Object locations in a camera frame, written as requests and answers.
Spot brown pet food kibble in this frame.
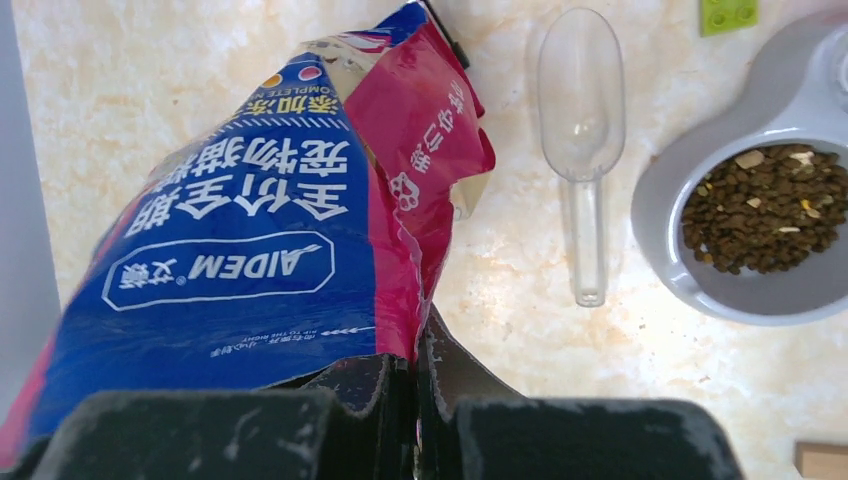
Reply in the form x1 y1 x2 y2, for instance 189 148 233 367
681 143 847 275

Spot grey double pet bowl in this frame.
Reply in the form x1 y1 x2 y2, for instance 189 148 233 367
631 6 847 326

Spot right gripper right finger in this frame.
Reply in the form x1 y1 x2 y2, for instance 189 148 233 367
417 308 744 479

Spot colourful pet food bag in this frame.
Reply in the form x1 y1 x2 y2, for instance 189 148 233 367
1 1 495 465

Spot long green toy brick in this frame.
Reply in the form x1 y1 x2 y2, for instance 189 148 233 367
699 0 759 37

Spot small wooden block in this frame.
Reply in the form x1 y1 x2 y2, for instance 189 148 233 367
794 442 848 480

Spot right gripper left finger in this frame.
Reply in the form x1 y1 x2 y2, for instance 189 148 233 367
2 354 414 479

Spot clear plastic scoop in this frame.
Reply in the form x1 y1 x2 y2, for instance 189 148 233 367
537 7 626 308

